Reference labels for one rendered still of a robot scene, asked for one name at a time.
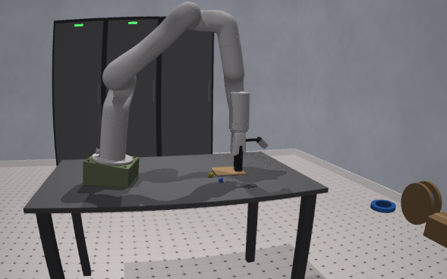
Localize tan square mat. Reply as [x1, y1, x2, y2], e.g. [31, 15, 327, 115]
[211, 167, 246, 176]

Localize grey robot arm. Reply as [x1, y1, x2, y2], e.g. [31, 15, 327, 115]
[92, 2, 250, 165]

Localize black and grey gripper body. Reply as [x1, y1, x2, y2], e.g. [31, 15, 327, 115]
[230, 130, 248, 156]

